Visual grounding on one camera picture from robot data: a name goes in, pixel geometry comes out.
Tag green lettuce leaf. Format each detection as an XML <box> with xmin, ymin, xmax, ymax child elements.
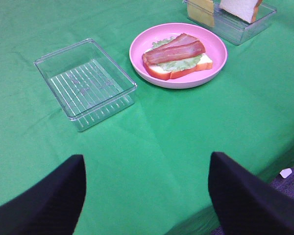
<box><xmin>147</xmin><ymin>36</ymin><xmax>206</xmax><ymax>73</ymax></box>

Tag clear plastic tray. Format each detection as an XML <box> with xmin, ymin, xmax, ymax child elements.
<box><xmin>187</xmin><ymin>0</ymin><xmax>277</xmax><ymax>45</ymax></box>
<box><xmin>34</xmin><ymin>39</ymin><xmax>137</xmax><ymax>132</ymax></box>

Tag bacon strip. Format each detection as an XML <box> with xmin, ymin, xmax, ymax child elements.
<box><xmin>142</xmin><ymin>41</ymin><xmax>206</xmax><ymax>65</ymax></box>
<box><xmin>156</xmin><ymin>33</ymin><xmax>199</xmax><ymax>49</ymax></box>

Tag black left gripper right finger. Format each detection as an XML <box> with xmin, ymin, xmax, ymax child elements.
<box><xmin>208</xmin><ymin>152</ymin><xmax>294</xmax><ymax>235</ymax></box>

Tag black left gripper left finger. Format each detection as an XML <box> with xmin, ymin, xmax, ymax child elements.
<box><xmin>0</xmin><ymin>155</ymin><xmax>86</xmax><ymax>235</ymax></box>

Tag right clear plastic tray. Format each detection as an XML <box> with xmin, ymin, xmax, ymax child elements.
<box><xmin>187</xmin><ymin>0</ymin><xmax>277</xmax><ymax>45</ymax></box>

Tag bread slice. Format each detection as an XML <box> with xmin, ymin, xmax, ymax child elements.
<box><xmin>219</xmin><ymin>0</ymin><xmax>262</xmax><ymax>24</ymax></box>
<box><xmin>142</xmin><ymin>55</ymin><xmax>213</xmax><ymax>80</ymax></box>

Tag left clear plastic tray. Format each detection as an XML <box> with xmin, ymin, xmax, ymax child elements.
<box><xmin>34</xmin><ymin>39</ymin><xmax>137</xmax><ymax>132</ymax></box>

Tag white paper scrap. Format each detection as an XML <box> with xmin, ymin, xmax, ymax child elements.
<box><xmin>279</xmin><ymin>168</ymin><xmax>293</xmax><ymax>179</ymax></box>

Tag yellow cheese slice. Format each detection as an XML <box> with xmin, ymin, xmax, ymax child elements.
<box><xmin>187</xmin><ymin>0</ymin><xmax>215</xmax><ymax>27</ymax></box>

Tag pink round plate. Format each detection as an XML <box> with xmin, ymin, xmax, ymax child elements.
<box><xmin>129</xmin><ymin>23</ymin><xmax>228</xmax><ymax>89</ymax></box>

